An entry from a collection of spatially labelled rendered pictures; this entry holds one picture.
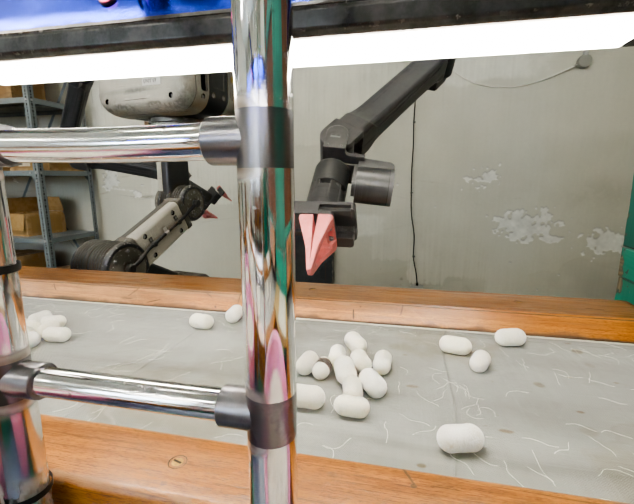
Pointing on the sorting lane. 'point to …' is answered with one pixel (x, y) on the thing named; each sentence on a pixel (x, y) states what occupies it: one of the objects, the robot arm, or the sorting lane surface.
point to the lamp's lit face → (343, 50)
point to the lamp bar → (363, 15)
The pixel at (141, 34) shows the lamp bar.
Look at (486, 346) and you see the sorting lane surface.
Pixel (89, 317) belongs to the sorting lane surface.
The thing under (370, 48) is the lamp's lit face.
